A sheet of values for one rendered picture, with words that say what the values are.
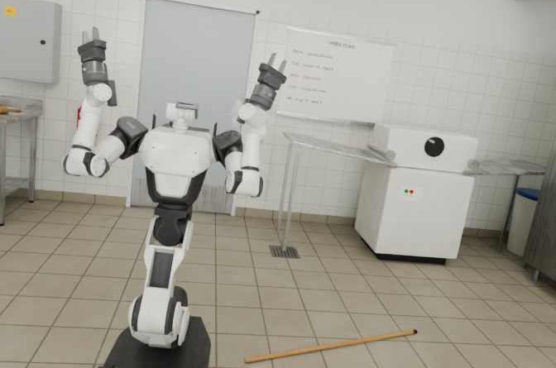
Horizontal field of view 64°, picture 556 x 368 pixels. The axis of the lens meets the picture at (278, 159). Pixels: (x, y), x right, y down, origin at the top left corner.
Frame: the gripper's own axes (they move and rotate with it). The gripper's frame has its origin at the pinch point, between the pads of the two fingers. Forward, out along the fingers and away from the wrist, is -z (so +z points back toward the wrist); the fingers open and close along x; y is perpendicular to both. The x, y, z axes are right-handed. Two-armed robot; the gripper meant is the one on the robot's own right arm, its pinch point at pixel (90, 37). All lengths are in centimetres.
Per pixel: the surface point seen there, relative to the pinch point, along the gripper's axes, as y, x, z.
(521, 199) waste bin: -412, 138, 106
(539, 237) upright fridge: -336, 145, 136
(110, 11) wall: -173, -164, -125
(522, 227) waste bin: -412, 134, 135
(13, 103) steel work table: -134, -255, -54
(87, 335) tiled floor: -53, -87, 127
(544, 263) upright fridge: -328, 144, 156
